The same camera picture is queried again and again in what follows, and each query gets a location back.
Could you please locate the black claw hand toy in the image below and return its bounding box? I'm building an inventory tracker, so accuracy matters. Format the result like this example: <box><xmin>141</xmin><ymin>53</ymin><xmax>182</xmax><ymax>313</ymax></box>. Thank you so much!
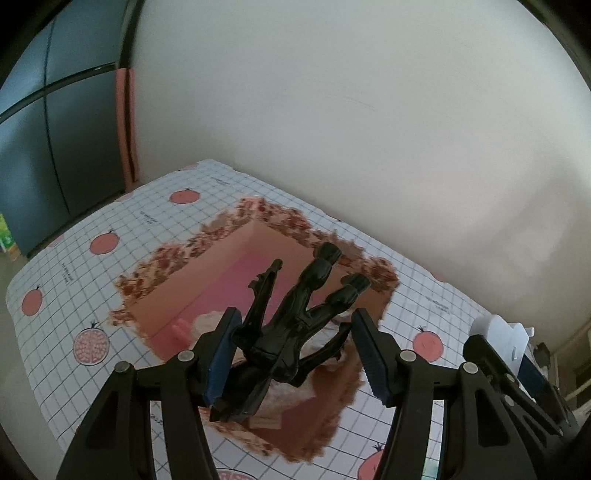
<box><xmin>209</xmin><ymin>242</ymin><xmax>370</xmax><ymax>423</ymax></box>

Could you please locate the pink hair roller clip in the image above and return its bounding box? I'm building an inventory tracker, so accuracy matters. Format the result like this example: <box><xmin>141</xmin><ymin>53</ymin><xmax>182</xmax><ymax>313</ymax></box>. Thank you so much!
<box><xmin>171</xmin><ymin>318</ymin><xmax>192</xmax><ymax>345</ymax></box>

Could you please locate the cotton swab bag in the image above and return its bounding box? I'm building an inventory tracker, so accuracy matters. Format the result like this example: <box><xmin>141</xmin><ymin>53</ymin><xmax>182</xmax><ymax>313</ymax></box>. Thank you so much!
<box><xmin>245</xmin><ymin>319</ymin><xmax>349</xmax><ymax>430</ymax></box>

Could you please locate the pomegranate grid tablecloth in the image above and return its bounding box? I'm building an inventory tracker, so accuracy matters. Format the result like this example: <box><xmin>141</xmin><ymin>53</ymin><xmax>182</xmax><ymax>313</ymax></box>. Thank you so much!
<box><xmin>6</xmin><ymin>160</ymin><xmax>485</xmax><ymax>479</ymax></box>

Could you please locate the white plastic bracket piece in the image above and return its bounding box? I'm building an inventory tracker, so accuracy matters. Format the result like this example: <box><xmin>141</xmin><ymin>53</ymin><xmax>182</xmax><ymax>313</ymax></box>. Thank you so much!
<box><xmin>470</xmin><ymin>314</ymin><xmax>535</xmax><ymax>376</ymax></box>

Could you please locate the floral pink gift box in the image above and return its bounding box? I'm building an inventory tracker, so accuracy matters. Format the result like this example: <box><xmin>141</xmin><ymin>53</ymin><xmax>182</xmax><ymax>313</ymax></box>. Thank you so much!
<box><xmin>109</xmin><ymin>197</ymin><xmax>400</xmax><ymax>462</ymax></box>

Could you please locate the cream lace scrunchie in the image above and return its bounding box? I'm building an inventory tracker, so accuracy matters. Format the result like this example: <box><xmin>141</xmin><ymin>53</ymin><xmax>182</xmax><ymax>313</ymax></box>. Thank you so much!
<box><xmin>190</xmin><ymin>311</ymin><xmax>223</xmax><ymax>342</ymax></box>

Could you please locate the dark blue refrigerator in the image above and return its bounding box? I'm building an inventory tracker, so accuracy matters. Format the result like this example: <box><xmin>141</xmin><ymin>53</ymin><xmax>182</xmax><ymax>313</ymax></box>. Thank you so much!
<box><xmin>1</xmin><ymin>1</ymin><xmax>143</xmax><ymax>256</ymax></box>

